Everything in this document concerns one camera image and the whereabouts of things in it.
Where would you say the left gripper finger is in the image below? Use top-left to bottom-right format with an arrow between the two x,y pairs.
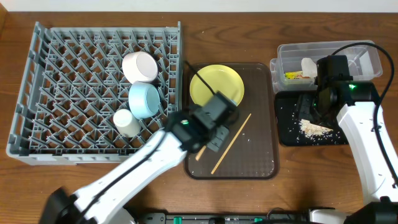
216,126 -> 229,143
206,133 -> 224,152

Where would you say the pile of rice scraps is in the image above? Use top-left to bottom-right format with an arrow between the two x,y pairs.
279,107 -> 343,144

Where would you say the wooden chopstick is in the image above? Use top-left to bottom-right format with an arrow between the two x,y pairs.
195,146 -> 206,161
210,113 -> 252,175

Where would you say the yellow green snack wrapper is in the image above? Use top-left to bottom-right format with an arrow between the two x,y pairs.
285,71 -> 303,80

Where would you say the white tissue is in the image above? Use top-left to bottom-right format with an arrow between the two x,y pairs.
301,58 -> 317,78

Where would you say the yellow round plate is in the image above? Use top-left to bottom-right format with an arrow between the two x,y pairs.
189,65 -> 244,106

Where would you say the light blue bowl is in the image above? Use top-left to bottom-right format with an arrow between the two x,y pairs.
128,82 -> 160,119

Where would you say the light green cup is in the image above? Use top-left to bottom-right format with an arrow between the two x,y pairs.
113,109 -> 141,138

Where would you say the white bowl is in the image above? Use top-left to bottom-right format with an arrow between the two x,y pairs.
122,52 -> 158,83

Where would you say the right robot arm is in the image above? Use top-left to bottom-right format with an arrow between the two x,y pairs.
295,81 -> 397,223

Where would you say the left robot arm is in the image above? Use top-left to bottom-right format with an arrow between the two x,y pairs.
39,108 -> 233,223

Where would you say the black waste tray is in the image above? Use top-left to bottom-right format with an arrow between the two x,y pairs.
274,91 -> 348,146

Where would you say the grey plastic dishwasher rack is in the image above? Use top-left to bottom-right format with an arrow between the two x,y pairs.
6,23 -> 183,166

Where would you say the dark brown serving tray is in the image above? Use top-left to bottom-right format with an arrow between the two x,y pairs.
184,63 -> 279,180

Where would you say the clear plastic bin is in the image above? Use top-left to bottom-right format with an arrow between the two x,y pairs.
270,40 -> 383,93

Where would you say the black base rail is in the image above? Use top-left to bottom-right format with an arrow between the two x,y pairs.
137,209 -> 310,224

